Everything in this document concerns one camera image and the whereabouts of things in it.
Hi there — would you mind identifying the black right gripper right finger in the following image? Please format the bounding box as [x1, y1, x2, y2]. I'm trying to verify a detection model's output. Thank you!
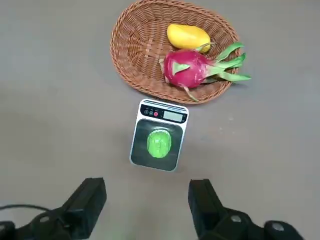
[187, 178, 305, 240]

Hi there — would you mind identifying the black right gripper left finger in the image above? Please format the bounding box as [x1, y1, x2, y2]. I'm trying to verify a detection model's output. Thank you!
[0, 177, 108, 240]

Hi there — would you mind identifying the green apple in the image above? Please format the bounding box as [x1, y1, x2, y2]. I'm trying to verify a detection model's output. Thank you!
[146, 128, 174, 159]

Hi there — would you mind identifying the white electronic kitchen scale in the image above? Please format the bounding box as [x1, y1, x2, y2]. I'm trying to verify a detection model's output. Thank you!
[128, 98, 190, 173]

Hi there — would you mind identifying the pink dragon fruit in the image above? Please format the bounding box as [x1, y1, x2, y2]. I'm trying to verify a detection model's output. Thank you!
[159, 41, 252, 102]

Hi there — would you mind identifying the brown wicker basket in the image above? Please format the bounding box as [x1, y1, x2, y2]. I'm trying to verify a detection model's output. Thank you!
[109, 0, 242, 106]

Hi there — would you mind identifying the yellow mango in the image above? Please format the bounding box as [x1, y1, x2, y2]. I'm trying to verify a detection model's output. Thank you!
[166, 23, 212, 54]

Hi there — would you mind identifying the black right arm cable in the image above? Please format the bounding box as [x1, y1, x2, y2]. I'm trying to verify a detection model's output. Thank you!
[0, 203, 52, 214]

